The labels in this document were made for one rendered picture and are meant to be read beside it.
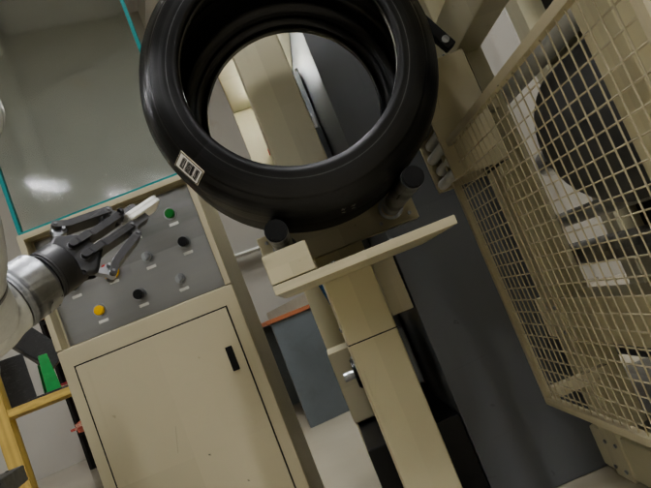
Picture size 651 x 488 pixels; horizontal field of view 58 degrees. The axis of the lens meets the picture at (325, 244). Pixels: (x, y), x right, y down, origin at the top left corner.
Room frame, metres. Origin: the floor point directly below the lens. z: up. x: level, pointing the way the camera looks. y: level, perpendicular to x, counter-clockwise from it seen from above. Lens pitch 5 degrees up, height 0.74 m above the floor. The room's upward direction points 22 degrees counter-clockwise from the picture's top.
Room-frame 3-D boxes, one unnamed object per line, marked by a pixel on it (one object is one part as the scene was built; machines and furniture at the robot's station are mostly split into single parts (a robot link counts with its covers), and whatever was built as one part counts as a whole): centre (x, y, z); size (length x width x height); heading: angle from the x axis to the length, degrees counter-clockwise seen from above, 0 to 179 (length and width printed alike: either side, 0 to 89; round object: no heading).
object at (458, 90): (1.51, -0.42, 1.05); 0.20 x 0.15 x 0.30; 3
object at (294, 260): (1.26, 0.09, 0.84); 0.36 x 0.09 x 0.06; 3
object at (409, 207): (1.45, -0.04, 0.90); 0.40 x 0.03 x 0.10; 93
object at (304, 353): (4.78, 0.41, 0.39); 1.45 x 0.75 x 0.78; 16
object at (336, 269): (1.27, -0.05, 0.80); 0.37 x 0.36 x 0.02; 93
